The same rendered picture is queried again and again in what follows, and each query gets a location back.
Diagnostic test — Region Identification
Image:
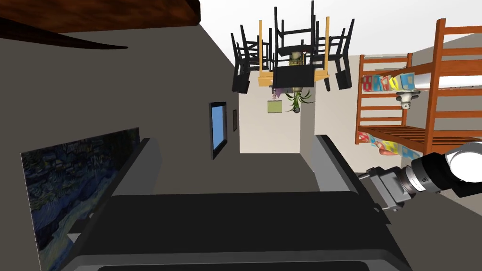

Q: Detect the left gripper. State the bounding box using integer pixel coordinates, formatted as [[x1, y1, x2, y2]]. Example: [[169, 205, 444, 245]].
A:
[[357, 165, 414, 212]]

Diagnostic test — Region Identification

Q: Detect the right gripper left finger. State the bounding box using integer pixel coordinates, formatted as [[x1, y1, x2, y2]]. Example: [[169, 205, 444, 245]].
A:
[[111, 137, 163, 196]]

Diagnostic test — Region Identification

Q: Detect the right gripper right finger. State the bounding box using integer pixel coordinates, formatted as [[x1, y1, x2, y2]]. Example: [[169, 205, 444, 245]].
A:
[[309, 134, 365, 195]]

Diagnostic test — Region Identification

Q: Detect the orange wooden bunk bed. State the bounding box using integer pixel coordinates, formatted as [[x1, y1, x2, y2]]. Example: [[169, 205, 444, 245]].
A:
[[355, 16, 482, 158]]

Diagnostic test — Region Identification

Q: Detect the green potted plant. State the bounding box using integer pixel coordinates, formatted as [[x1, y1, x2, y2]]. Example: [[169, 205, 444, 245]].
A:
[[284, 89, 315, 114]]

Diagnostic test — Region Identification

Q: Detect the blue night sky painting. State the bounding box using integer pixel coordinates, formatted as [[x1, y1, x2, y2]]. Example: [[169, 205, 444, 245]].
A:
[[20, 127, 141, 271]]

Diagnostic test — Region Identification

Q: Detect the black framed blue window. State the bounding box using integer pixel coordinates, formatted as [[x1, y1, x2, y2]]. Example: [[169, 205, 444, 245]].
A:
[[209, 101, 228, 160]]

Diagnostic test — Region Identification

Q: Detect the black dining chair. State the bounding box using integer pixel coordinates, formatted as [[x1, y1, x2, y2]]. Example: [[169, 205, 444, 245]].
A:
[[230, 24, 274, 95], [273, 0, 318, 90], [315, 18, 356, 92]]

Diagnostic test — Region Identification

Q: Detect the yellow wooden dining table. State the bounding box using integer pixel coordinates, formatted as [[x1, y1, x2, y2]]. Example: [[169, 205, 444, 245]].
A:
[[257, 16, 332, 89]]

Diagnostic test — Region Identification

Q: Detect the dark brown wooden furniture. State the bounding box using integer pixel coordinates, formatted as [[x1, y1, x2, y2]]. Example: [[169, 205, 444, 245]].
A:
[[0, 0, 202, 50]]

